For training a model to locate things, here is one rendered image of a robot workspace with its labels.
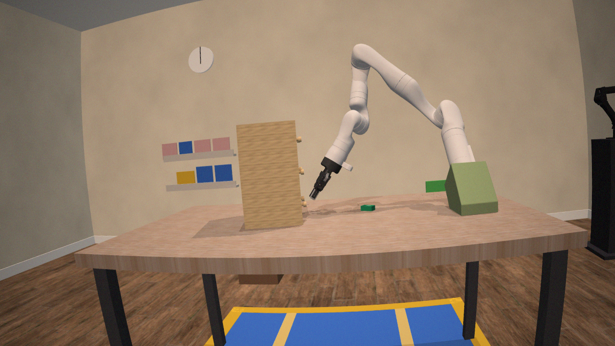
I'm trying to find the light wooden chest of drawers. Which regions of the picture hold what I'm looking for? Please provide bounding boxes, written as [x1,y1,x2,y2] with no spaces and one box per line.
[236,120,303,229]

